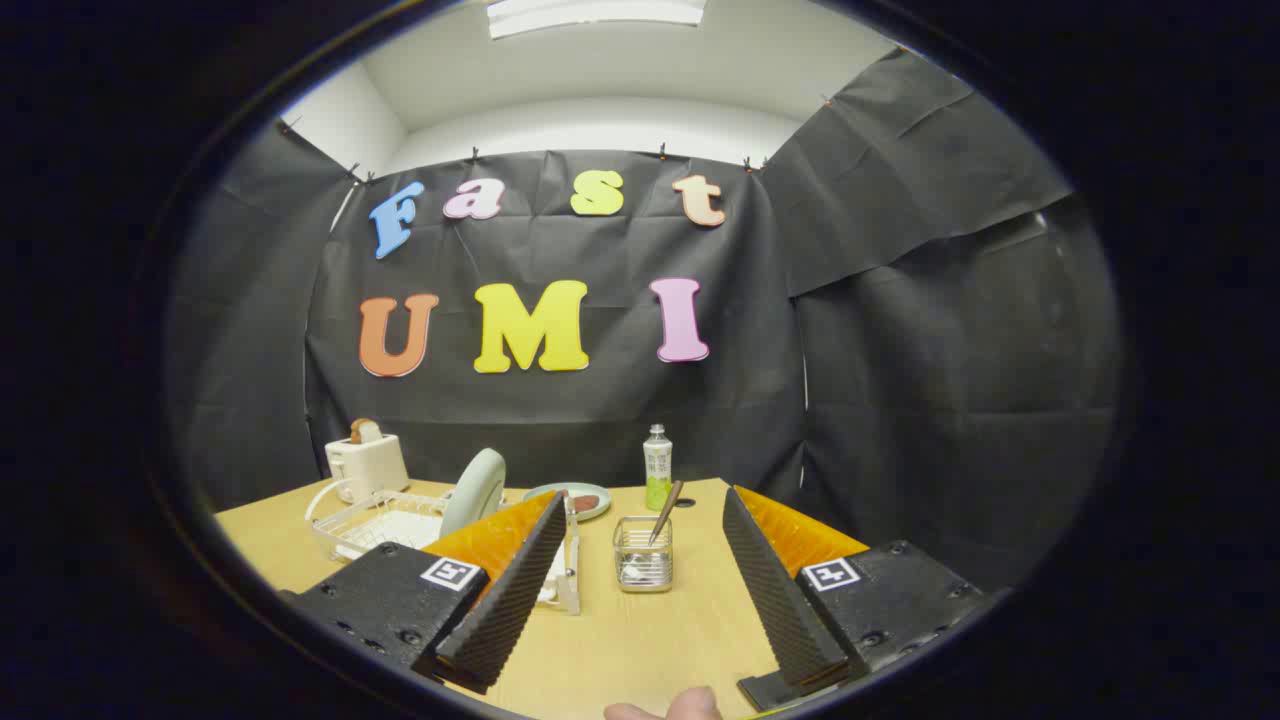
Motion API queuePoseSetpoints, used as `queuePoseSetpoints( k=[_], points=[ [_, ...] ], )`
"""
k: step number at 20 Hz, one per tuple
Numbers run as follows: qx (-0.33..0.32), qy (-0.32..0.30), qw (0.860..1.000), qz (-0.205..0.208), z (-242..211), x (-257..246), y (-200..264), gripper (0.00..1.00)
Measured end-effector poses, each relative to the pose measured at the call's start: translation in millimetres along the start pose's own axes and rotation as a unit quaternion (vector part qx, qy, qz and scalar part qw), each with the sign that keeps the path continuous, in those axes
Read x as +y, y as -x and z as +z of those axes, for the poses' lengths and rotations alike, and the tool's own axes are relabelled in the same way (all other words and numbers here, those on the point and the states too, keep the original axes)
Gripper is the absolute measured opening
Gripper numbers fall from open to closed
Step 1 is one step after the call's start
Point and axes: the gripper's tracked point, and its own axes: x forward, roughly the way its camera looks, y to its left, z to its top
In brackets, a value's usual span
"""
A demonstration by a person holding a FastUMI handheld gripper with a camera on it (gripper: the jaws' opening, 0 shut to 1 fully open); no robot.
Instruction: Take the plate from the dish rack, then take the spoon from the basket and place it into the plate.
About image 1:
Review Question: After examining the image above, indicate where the small pale green dish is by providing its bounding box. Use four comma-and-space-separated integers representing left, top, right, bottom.
523, 482, 612, 523

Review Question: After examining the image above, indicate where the green drink bottle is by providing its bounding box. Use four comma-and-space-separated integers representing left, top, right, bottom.
643, 424, 673, 512

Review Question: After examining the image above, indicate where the metal wire basket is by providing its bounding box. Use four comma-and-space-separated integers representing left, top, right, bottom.
612, 515, 675, 594

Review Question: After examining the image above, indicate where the large pale green plate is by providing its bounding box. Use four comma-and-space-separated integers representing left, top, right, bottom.
440, 448, 507, 539

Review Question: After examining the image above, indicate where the wooden handled spoon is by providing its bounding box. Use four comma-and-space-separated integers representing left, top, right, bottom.
630, 480, 685, 581

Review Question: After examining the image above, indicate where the white drying mat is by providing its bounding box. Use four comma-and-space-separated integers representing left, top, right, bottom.
345, 510, 446, 556

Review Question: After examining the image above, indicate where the white wire dish rack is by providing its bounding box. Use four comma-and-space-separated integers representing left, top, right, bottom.
305, 478, 581, 616

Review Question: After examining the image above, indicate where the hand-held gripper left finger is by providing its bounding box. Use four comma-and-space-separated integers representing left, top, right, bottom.
280, 490, 568, 696

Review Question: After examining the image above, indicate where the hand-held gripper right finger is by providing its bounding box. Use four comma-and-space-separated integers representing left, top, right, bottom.
722, 486, 991, 713

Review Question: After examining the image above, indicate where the white toaster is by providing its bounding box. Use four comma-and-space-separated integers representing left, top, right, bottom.
325, 433, 410, 504

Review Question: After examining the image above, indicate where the ceiling light panel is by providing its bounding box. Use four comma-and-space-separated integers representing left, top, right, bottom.
487, 0, 707, 39

